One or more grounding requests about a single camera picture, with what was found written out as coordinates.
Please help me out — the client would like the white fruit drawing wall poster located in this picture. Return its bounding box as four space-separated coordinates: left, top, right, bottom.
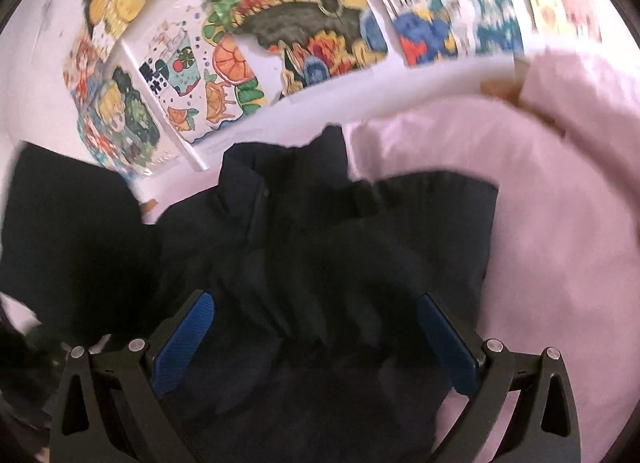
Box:
122 18 271 144

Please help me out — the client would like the cartoon figure wall poster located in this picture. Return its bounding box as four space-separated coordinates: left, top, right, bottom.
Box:
64 37 162 174

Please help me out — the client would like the yellow and green wall poster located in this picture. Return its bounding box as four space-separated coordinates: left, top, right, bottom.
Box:
80 0 147 40

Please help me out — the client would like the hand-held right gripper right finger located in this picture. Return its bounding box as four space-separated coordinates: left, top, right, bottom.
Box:
417 293 583 463

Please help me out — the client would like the pink bed sheet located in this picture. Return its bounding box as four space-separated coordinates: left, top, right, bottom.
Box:
0 45 640 463

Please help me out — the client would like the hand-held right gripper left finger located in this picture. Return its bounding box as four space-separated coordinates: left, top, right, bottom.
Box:
49 290 216 463

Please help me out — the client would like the wooden bed headboard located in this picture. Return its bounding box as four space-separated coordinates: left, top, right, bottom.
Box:
480 59 568 140

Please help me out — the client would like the dark navy jacket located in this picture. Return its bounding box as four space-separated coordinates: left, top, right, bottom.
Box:
0 125 501 463

